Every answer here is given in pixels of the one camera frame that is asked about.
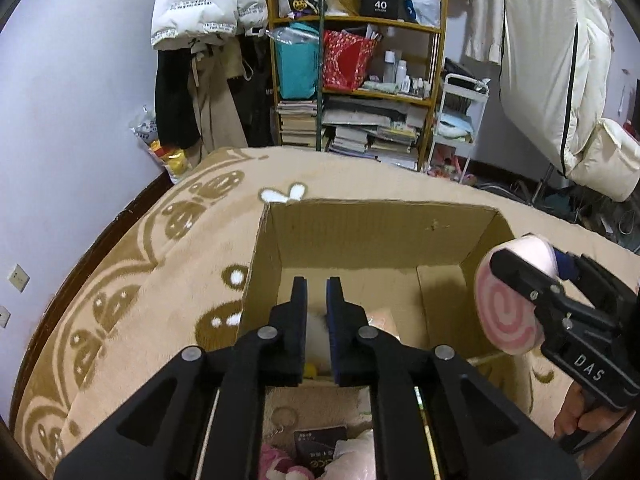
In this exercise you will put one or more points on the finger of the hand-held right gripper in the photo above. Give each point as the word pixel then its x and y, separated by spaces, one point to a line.
pixel 525 275
pixel 565 266

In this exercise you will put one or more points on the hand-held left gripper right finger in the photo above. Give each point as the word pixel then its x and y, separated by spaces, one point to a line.
pixel 334 310

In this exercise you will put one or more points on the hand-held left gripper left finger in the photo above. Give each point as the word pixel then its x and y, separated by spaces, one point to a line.
pixel 300 305

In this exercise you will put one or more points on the white fluffy plush toy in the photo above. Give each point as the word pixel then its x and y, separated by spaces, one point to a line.
pixel 317 335

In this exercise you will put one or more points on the pink swirl plush cushion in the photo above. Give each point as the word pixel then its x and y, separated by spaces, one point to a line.
pixel 500 305

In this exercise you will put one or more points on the cardboard box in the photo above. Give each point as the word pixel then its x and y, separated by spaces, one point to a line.
pixel 360 240

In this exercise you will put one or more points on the person's right hand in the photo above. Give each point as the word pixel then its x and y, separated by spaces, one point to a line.
pixel 570 412

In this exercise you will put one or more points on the tan patterned blanket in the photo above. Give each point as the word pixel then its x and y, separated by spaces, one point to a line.
pixel 190 270

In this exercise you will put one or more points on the pink toys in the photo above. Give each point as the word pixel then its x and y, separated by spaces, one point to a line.
pixel 450 169

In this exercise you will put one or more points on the black pouch with gold print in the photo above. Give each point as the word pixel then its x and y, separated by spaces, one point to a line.
pixel 315 452

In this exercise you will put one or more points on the pink and white plush toy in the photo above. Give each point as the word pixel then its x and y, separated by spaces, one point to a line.
pixel 277 462

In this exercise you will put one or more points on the light blue cloth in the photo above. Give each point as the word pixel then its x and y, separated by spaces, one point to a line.
pixel 452 126

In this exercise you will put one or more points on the dark monitor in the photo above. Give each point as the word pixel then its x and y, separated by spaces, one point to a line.
pixel 636 110

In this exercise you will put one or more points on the stack of old books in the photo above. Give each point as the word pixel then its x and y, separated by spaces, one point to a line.
pixel 297 125

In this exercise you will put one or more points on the pile of books and papers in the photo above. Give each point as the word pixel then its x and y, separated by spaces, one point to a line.
pixel 370 130

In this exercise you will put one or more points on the cream padded quilt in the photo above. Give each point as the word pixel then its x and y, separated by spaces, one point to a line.
pixel 540 75

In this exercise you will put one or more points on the plastic bag of snacks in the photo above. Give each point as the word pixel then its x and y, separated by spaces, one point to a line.
pixel 165 155

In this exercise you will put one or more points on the black hanging garment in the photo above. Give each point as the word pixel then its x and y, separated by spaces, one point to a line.
pixel 257 100

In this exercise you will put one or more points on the white trolley cart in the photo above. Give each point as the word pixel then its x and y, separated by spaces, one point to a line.
pixel 452 78

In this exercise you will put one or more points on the beige hanging trousers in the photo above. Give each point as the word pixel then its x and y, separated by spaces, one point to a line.
pixel 215 110

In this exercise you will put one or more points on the teal storage bag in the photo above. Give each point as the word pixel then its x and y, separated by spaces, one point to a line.
pixel 295 72

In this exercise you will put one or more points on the black hanging coat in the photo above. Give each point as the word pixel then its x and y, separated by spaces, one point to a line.
pixel 172 105

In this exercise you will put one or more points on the group of cosmetic bottles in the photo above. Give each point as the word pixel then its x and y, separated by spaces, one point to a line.
pixel 400 72

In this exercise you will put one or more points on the red patterned bag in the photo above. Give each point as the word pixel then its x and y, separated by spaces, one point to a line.
pixel 345 62

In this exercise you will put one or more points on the clear plastic bag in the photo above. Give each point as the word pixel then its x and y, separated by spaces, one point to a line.
pixel 292 36

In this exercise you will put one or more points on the wooden shelf rack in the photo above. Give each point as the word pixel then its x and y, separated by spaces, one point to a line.
pixel 395 23

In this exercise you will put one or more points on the black gift box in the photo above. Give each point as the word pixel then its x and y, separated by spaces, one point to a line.
pixel 380 0

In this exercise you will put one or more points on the white puffer jacket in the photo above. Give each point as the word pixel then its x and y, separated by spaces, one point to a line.
pixel 200 0

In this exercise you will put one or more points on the metal chair frame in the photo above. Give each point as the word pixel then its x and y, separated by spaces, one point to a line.
pixel 542 185

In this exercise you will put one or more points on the white wall outlet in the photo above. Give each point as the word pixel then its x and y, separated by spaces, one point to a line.
pixel 4 316
pixel 19 277

